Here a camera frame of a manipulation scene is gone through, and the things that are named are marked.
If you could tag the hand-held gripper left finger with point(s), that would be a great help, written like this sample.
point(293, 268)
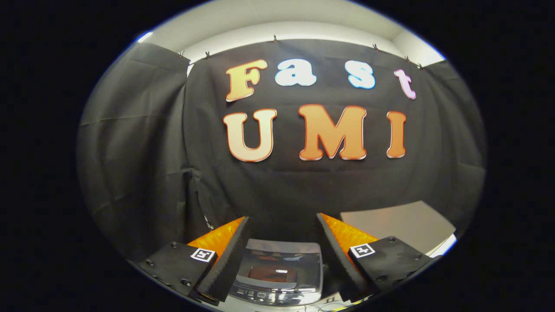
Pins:
point(230, 260)

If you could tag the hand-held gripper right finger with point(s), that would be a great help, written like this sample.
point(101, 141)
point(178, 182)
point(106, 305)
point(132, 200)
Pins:
point(336, 264)

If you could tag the grey washing machine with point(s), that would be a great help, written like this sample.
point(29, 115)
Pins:
point(282, 245)

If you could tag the white cabinet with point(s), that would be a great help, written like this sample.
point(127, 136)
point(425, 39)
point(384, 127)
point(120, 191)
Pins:
point(399, 221)

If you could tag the row of black cloth clips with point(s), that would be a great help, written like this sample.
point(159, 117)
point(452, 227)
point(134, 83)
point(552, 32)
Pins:
point(275, 39)

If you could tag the ceiling light strip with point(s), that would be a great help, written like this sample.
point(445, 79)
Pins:
point(145, 37)

